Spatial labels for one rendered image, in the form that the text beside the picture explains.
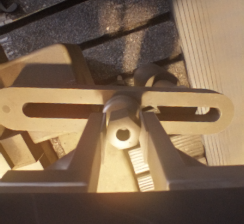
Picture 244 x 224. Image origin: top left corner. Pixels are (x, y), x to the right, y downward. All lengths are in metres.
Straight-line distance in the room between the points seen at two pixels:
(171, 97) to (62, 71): 0.13
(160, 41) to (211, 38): 0.16
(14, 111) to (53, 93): 0.05
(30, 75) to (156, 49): 0.31
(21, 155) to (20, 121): 0.05
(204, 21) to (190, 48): 0.07
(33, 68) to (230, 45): 0.50
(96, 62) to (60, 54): 0.23
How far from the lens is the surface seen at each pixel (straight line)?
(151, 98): 0.19
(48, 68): 0.22
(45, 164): 0.27
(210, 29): 0.55
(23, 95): 0.21
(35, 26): 0.48
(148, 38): 0.44
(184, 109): 0.23
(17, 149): 0.26
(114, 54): 0.43
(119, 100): 0.17
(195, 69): 0.54
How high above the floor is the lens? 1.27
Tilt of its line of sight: 74 degrees down
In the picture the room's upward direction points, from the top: 175 degrees clockwise
